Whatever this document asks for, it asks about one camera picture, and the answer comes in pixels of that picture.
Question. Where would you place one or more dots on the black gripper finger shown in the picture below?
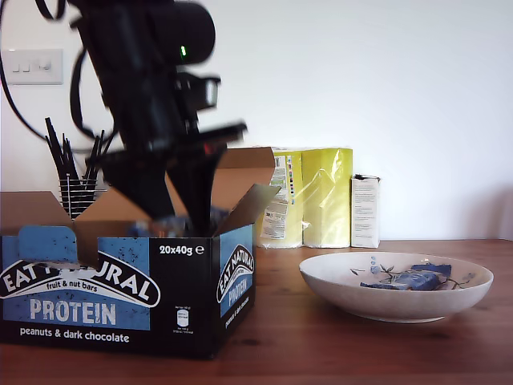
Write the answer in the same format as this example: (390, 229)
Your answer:
(148, 184)
(198, 184)

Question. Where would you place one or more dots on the blue snack bar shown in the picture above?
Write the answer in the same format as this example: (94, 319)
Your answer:
(417, 279)
(140, 229)
(219, 216)
(176, 228)

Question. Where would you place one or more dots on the open snack bar carton box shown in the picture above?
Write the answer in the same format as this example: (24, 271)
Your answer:
(180, 305)

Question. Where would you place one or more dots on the white carton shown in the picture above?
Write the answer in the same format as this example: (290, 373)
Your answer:
(364, 216)

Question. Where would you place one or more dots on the white plate with blue flowers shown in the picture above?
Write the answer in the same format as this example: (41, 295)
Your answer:
(401, 309)

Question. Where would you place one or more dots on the black stick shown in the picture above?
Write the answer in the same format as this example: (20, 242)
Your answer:
(91, 157)
(98, 154)
(57, 146)
(69, 156)
(55, 158)

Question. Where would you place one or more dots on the yellow paper towel pack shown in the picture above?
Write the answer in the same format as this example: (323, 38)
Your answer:
(324, 200)

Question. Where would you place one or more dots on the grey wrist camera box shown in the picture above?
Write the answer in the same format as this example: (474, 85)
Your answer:
(208, 94)

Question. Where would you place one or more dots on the white wall light switch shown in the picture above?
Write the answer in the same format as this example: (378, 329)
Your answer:
(36, 68)

